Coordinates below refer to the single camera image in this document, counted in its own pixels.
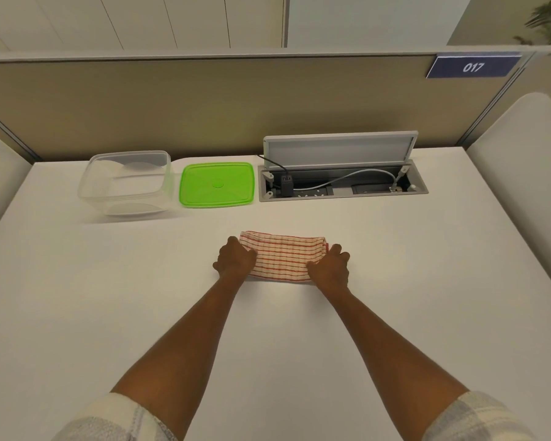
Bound person's left hand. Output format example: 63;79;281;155
212;236;258;285

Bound person's right hand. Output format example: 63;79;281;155
306;243;351;294

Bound red checked cloth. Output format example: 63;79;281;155
239;231;330;283

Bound person's left forearm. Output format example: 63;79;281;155
110;275;249;427

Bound person's right forearm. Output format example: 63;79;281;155
313;284;470;422

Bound green plastic container lid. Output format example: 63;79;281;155
178;162;256;209

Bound clear plastic food container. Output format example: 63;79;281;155
77;150;173;218

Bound beige desk partition panel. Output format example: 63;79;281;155
0;45;551;162

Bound person's plaid left sleeve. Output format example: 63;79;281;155
51;392;179;441

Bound person's plaid sleeve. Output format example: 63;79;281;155
422;390;540;441
51;392;179;441

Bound person's plaid right sleeve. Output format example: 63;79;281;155
422;390;540;441

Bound blue desk number sign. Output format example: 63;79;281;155
425;52;523;80

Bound green potted plant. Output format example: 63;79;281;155
514;0;551;45

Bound grey desk cable box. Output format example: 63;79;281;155
258;162;429;203

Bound white cable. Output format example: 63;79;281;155
294;169;406;192

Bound black cable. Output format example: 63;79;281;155
257;154;289;178

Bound grey cable box flap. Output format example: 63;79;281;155
263;130;419;171

